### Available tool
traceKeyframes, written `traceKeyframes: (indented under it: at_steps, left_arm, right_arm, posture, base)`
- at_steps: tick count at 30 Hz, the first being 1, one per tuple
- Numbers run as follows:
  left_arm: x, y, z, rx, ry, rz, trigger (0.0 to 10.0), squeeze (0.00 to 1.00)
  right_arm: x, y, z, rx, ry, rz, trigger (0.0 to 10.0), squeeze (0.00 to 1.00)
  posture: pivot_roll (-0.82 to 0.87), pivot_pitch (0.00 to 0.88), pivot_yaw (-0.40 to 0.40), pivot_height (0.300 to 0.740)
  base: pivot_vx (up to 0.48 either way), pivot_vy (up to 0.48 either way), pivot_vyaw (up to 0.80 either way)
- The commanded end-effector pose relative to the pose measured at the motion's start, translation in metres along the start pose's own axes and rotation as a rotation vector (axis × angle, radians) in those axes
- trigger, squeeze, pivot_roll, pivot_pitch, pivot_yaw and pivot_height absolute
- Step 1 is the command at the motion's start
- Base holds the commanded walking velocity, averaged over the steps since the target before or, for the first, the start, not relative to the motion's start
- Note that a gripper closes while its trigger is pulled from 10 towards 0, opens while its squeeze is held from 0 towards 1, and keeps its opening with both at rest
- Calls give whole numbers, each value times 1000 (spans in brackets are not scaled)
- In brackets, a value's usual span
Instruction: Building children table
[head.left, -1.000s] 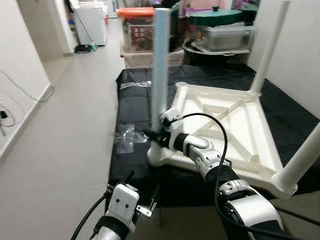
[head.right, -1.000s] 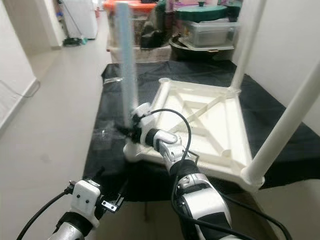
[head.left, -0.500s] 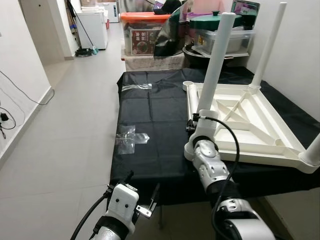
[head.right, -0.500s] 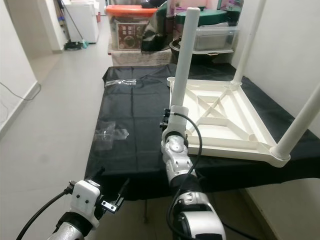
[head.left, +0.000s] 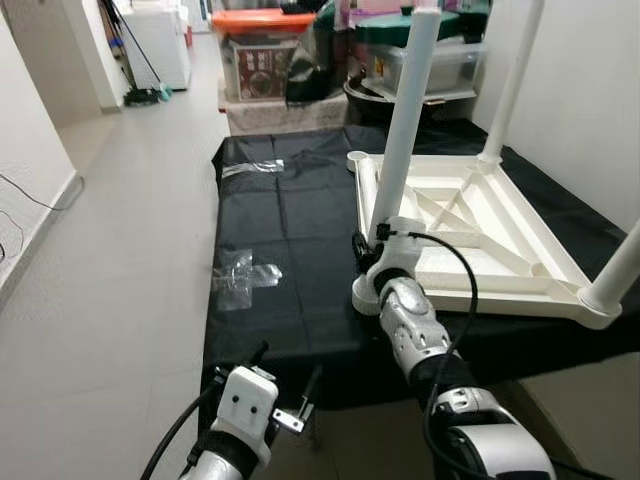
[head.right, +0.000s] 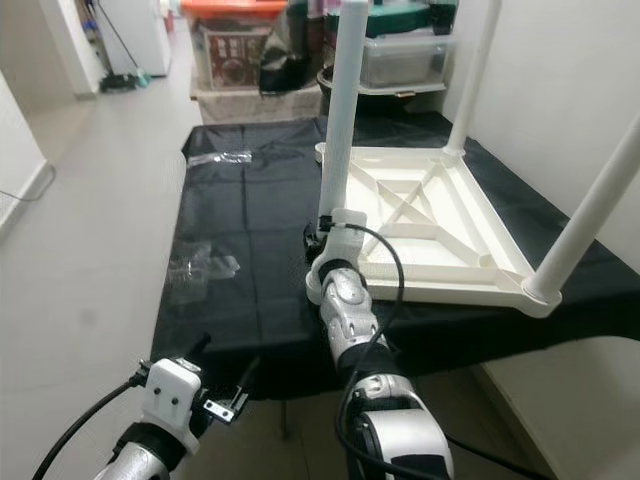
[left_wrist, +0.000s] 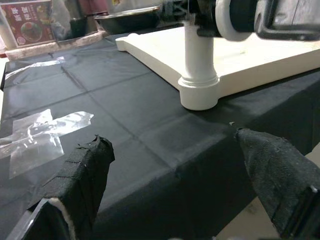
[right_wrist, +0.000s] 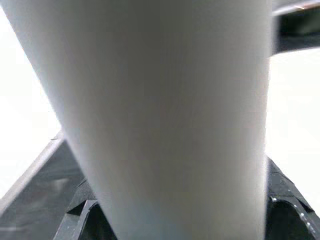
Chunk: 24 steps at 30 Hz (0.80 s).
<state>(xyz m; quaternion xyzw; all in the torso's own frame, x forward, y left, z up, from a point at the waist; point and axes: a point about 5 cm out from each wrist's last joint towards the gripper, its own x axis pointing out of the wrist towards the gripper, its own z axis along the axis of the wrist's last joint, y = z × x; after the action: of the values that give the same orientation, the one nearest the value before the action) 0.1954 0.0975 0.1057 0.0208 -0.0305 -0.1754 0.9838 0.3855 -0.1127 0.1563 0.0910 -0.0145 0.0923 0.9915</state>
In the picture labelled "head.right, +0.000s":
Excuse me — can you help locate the long black wall cable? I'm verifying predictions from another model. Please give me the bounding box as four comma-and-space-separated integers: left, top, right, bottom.
0, 160, 56, 206

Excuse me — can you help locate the white plastic children table top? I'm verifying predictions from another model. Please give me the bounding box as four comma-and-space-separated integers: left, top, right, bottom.
305, 143, 561, 319

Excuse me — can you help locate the clear adhesive tape patch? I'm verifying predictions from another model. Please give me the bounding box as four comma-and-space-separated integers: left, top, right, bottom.
188, 150, 253, 169

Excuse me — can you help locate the black floor cable bundle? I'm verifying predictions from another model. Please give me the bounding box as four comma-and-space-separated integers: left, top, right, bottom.
100, 72, 141, 93

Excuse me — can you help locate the red printed box orange lid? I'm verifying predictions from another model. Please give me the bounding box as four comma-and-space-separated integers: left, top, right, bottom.
180, 0, 289, 91

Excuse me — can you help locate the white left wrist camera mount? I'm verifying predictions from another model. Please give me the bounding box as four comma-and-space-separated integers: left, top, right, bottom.
142, 358, 203, 451

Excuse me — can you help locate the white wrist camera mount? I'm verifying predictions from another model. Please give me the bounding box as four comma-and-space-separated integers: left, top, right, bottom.
310, 210, 366, 281
142, 358, 203, 451

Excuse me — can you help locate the black table cloth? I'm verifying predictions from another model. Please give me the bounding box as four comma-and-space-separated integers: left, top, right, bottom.
150, 110, 640, 401

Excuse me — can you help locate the white cabinet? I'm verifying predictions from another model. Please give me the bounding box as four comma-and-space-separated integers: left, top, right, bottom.
100, 0, 173, 76

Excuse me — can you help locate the cross-shaped clear tape patch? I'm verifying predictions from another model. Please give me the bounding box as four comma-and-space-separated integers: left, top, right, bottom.
168, 240, 241, 301

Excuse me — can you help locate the white plastic table leg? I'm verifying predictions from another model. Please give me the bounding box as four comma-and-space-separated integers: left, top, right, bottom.
318, 0, 371, 221
525, 110, 640, 301
445, 0, 503, 156

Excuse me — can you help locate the beige quilted cover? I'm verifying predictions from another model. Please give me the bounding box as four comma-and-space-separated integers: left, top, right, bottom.
190, 85, 326, 126

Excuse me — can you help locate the green pot lid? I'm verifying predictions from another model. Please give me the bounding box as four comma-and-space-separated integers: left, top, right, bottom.
325, 0, 436, 39

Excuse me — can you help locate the grey metal table leg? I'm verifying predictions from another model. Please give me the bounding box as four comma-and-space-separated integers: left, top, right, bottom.
278, 400, 293, 441

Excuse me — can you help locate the black bag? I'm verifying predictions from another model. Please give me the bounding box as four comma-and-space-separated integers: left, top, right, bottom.
258, 0, 326, 96

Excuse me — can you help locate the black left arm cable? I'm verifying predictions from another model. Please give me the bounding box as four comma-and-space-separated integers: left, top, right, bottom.
32, 375, 151, 480

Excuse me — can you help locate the translucent plastic container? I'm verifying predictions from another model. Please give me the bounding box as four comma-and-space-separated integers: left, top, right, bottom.
360, 35, 456, 89

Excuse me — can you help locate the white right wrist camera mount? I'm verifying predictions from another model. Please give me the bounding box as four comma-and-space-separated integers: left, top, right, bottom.
310, 210, 366, 281

